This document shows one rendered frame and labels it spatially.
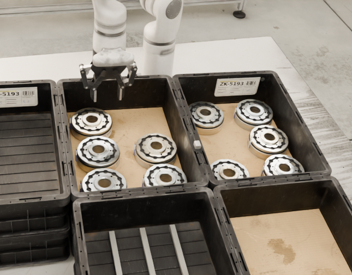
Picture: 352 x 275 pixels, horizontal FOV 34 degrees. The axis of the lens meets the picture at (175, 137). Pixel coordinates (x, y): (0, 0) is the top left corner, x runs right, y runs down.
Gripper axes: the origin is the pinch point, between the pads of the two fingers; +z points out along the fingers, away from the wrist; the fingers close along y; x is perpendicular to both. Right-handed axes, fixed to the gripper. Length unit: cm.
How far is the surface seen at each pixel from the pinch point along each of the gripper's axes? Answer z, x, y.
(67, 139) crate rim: 1.0, 13.5, 11.1
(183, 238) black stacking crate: 11.2, 37.3, -11.5
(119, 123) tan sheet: 11.4, -1.4, -3.7
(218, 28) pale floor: 98, -169, -96
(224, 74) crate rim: 1.9, -7.3, -33.0
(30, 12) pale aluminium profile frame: 85, -172, 13
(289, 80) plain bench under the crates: 26, -31, -68
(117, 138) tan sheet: 11.3, 4.1, -2.2
